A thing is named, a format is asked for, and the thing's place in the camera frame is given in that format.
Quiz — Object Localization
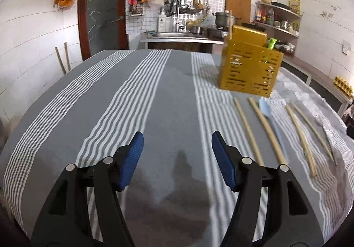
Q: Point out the yellow egg carton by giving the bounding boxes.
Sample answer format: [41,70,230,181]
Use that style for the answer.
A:
[334,76,354,96]

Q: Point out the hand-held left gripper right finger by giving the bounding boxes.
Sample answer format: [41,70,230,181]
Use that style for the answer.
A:
[212,131,325,247]

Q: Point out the wooden sticks against wall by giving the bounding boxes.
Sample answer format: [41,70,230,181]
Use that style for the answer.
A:
[55,42,72,74]

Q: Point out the rectangular wooden cutting board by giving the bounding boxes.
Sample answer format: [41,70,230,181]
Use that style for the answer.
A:
[225,0,252,24]

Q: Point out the yellow perforated utensil holder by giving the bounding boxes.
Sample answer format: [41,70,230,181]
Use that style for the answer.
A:
[217,25,284,97]

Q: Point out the corner wall shelf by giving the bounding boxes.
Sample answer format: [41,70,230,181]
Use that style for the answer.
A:
[254,1,303,40]

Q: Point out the stainless steel sink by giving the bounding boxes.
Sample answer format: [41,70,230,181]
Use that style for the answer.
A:
[152,32,205,40]

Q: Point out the steel cooking pot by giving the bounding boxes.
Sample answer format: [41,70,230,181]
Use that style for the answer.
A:
[214,11,231,29]

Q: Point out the pile of dishes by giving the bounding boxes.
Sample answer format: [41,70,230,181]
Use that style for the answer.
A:
[277,42,296,55]

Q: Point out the black flat pan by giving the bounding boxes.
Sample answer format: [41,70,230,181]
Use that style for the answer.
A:
[271,1,291,10]

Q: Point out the yellow wall poster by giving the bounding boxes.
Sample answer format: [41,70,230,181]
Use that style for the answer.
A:
[288,0,301,15]

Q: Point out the clear plastic sheet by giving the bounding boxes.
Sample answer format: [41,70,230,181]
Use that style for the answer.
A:
[272,68,329,115]

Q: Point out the wooden chopstick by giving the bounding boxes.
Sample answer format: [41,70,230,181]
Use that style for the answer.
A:
[285,104,318,178]
[248,97,288,165]
[234,97,264,167]
[292,103,335,162]

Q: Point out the white soap bottle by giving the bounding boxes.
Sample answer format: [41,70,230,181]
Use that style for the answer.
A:
[158,12,167,32]

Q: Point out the white wall hooks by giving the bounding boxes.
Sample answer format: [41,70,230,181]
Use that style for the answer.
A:
[321,6,341,19]

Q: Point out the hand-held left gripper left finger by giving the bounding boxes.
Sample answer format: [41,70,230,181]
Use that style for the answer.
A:
[31,131,144,247]

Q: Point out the row of sauce bottles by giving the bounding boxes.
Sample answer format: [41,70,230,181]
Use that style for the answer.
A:
[256,5,277,25]

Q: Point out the brown framed glass door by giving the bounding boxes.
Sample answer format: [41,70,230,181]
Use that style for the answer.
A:
[77,0,130,61]

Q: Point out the light blue plastic spoon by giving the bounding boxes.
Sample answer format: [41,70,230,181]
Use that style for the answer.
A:
[258,98,287,153]

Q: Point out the metal spoon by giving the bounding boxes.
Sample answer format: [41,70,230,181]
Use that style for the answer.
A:
[315,115,338,167]

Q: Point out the grey white striped tablecloth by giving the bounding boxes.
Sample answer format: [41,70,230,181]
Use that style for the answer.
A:
[0,49,354,247]

